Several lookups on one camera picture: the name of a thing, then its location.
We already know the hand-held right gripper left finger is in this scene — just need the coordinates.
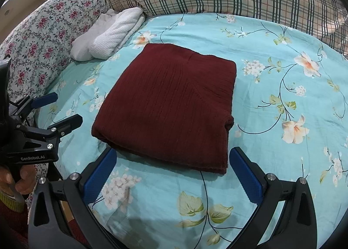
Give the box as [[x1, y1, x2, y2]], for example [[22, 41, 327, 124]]
[[28, 147, 120, 249]]

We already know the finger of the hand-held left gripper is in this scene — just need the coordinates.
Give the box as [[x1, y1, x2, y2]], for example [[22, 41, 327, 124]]
[[9, 92, 58, 115], [16, 114, 83, 141]]

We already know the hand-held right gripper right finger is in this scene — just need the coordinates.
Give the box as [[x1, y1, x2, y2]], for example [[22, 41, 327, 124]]
[[230, 147, 317, 249]]

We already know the maroon knit sweater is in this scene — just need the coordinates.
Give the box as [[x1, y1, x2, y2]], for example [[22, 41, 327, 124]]
[[91, 43, 237, 175]]

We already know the person's left forearm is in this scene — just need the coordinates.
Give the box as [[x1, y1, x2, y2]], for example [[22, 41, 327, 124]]
[[0, 191, 31, 249]]

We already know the person's left hand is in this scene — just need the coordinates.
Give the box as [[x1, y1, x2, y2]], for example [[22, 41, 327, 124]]
[[0, 164, 41, 198]]

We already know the pink floral pillow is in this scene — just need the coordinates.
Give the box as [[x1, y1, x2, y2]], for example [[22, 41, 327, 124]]
[[0, 0, 112, 128]]

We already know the light blue floral bed sheet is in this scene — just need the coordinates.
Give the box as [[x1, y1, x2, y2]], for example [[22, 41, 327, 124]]
[[35, 12, 348, 249]]

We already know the white towel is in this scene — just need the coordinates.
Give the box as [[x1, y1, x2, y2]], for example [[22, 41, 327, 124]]
[[71, 7, 145, 61]]

